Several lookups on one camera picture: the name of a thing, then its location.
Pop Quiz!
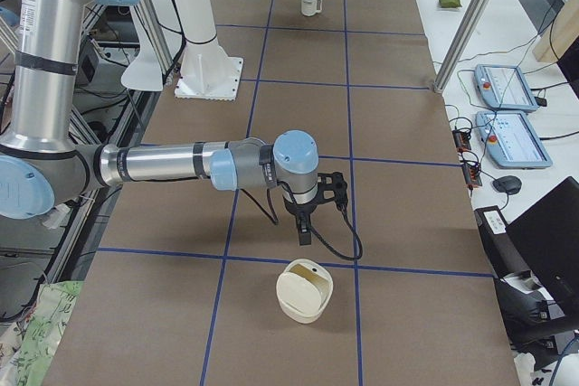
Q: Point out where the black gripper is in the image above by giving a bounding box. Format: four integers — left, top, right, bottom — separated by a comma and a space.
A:
283, 198, 318, 246

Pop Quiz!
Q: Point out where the white mug with handle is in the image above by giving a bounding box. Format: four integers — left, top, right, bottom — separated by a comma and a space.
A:
300, 0, 323, 17

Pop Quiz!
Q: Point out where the cream bin with swing lid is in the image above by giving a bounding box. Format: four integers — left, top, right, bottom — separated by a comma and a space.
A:
276, 259, 334, 324

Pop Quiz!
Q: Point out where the black computer mouse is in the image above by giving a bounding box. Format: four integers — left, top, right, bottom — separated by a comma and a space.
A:
492, 175, 522, 195

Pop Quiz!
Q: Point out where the lower blue teach pendant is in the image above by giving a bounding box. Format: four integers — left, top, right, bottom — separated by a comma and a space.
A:
475, 110, 553, 169

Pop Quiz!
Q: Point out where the blue teach pendant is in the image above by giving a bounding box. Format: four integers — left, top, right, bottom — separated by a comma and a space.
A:
474, 64, 538, 113
475, 110, 553, 169

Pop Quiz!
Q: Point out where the upper blue teach pendant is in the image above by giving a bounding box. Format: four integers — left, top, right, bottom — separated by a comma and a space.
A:
474, 64, 538, 113

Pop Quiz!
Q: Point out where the black laptop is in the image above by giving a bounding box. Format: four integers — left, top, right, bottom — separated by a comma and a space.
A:
507, 176, 578, 314

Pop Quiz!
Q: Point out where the black office chair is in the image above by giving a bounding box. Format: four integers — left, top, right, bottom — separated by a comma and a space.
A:
485, 235, 578, 368

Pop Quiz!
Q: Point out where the green cloth pouch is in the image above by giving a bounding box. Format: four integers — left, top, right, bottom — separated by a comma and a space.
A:
439, 0, 462, 9

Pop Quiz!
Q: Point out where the green patterned bag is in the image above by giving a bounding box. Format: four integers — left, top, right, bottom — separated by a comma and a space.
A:
1, 280, 83, 385

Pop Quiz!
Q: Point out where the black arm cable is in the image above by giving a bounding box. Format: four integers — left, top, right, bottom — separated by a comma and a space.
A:
243, 182, 364, 262

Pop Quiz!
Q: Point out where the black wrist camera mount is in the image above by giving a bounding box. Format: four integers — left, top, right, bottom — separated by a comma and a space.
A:
314, 172, 348, 213

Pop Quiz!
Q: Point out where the aluminium frame post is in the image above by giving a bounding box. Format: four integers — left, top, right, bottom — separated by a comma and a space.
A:
432, 0, 489, 94

